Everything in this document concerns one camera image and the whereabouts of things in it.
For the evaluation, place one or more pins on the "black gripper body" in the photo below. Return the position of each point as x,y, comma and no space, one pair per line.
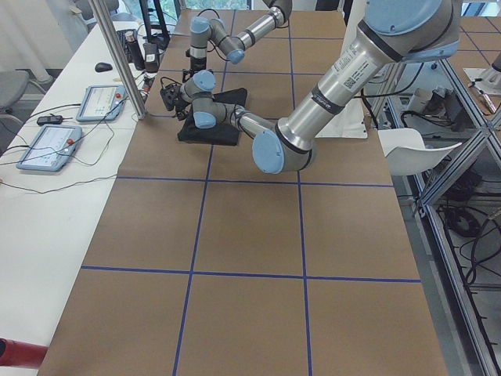
198,63
182,105

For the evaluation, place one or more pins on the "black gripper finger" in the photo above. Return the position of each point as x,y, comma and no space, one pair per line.
169,96
181,114

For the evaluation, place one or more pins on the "black graphic t-shirt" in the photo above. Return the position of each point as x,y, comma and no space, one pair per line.
220,134

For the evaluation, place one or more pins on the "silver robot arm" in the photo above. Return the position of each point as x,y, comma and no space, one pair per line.
389,32
204,31

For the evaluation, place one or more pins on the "far teach pendant tablet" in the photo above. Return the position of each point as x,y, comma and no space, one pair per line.
101,102

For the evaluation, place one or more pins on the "teach pendant tablet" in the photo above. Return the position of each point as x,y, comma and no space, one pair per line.
51,148
101,102

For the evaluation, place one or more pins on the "black computer mouse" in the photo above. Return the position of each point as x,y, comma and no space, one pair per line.
102,67

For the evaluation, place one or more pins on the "near teach pendant tablet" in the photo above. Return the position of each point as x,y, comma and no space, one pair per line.
51,148

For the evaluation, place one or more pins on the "white plastic chair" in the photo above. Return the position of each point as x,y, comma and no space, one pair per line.
406,153

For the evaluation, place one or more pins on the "aluminium frame post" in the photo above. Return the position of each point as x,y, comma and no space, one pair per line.
103,18

